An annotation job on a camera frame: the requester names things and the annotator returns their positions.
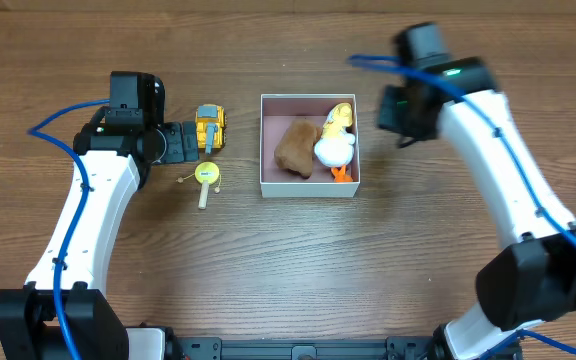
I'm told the yellow grey toy truck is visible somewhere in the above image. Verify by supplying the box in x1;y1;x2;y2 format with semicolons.
195;104;227;155

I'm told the white orange plush duck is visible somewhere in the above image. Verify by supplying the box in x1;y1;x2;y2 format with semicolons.
314;103;356;183

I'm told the brown plush toy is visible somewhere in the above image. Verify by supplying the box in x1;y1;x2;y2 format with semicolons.
274;119;322;179

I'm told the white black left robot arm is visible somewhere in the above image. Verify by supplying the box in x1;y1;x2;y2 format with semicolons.
0;124;183;359

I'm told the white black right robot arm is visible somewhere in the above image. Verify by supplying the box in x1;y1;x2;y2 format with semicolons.
373;55;576;359

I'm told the yellow wooden rattle drum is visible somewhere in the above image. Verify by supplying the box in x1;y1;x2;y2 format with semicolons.
176;161;222;210

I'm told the white box pink interior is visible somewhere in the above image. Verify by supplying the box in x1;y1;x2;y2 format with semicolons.
259;94;361;198

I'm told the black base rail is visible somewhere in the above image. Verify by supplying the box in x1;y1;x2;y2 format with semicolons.
127;335;524;360

